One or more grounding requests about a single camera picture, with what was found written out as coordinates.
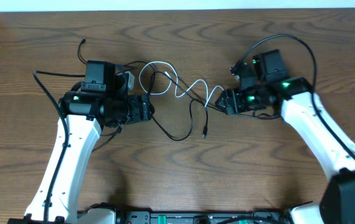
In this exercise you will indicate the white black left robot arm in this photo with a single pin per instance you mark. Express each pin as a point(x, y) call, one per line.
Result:
point(100, 100)

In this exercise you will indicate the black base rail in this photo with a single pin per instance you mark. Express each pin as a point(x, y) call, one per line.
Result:
point(148, 217)

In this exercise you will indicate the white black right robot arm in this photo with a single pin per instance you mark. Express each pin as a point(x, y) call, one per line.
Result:
point(267, 83)

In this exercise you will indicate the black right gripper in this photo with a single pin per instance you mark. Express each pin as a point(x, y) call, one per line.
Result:
point(233, 97)

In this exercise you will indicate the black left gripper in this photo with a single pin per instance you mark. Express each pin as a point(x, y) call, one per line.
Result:
point(144, 107)

